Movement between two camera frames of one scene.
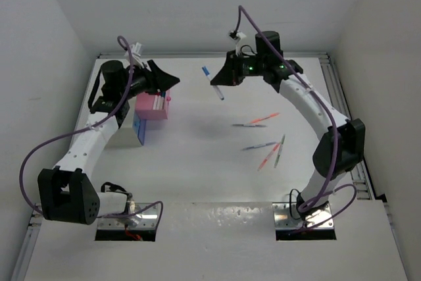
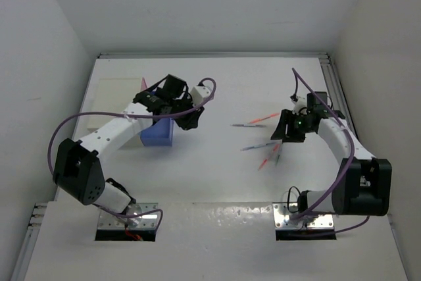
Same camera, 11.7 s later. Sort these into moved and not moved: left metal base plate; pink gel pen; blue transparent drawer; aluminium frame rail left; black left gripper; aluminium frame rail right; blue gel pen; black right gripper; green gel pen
Moved: black right gripper; blue transparent drawer; black left gripper
Not moved: left metal base plate; blue gel pen; pink gel pen; aluminium frame rail right; green gel pen; aluminium frame rail left
